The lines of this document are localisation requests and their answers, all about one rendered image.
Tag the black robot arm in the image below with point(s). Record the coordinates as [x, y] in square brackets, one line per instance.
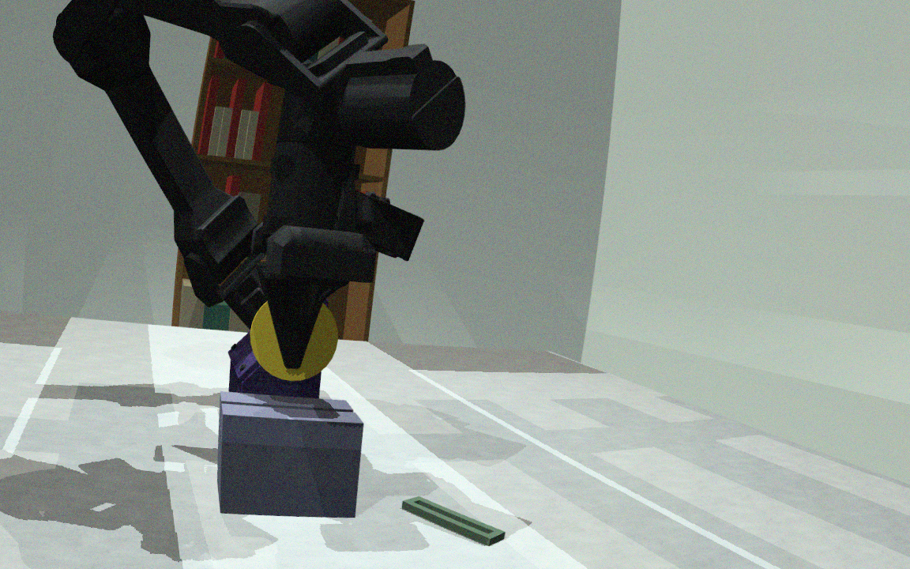
[352, 95]

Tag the gold coin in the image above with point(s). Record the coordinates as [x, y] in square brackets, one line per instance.
[319, 351]

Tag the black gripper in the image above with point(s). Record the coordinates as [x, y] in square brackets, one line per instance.
[307, 260]

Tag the dark green slotted bar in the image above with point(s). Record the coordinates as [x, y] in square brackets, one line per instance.
[459, 523]

